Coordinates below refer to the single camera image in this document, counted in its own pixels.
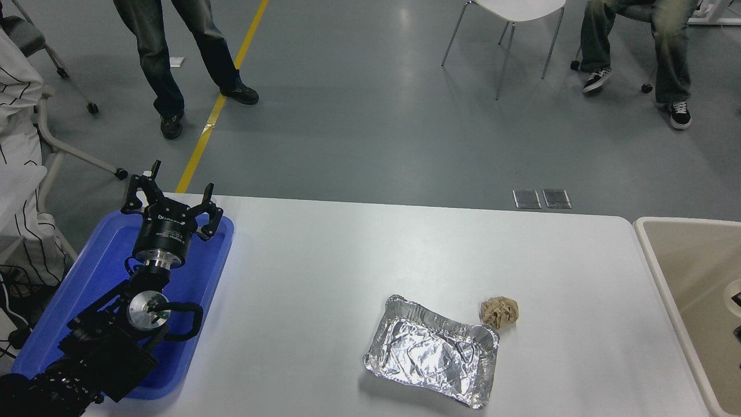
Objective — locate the blue plastic tray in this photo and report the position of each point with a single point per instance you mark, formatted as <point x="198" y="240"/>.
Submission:
<point x="92" y="272"/>

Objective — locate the crumpled foil tray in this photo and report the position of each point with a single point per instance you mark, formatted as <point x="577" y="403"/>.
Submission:
<point x="428" y="347"/>

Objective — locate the white paper scrap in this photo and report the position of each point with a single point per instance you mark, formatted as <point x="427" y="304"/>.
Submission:
<point x="178" y="61"/>

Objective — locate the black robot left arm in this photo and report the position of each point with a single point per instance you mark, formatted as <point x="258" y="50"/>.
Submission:
<point x="98" y="347"/>

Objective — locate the grey wheeled chair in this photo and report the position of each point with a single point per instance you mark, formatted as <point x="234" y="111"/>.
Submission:
<point x="75" y="152"/>

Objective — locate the metal floor plate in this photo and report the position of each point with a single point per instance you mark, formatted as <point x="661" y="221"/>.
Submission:
<point x="556" y="198"/>
<point x="525" y="198"/>

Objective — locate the seated person in stripes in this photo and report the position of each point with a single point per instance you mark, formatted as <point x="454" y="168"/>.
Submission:
<point x="14" y="98"/>

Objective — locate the white-legged wheeled chair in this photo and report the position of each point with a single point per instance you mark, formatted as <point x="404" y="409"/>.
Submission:
<point x="637" y="13"/>

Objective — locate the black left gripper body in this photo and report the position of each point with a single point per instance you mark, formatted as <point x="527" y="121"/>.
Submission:
<point x="163" y="234"/>

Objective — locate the crumpled tan paper ball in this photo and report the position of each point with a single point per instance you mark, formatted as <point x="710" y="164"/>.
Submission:
<point x="499" y="313"/>

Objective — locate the standing person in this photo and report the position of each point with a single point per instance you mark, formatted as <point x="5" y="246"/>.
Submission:
<point x="156" y="63"/>

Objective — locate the white chair with metal legs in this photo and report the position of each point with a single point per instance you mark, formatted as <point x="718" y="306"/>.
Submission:
<point x="521" y="7"/>

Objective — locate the large pale bin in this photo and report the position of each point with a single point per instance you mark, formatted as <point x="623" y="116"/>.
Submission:
<point x="689" y="272"/>

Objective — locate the white furniture frame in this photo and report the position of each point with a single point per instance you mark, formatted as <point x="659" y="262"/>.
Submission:
<point x="721" y="21"/>

